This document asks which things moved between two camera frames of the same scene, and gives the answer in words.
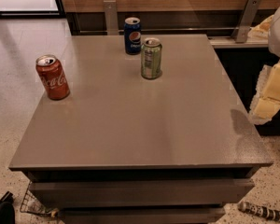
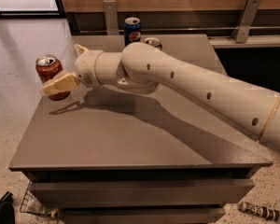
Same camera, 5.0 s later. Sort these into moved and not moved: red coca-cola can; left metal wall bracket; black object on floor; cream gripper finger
Moved: cream gripper finger
Not moved: red coca-cola can; left metal wall bracket; black object on floor
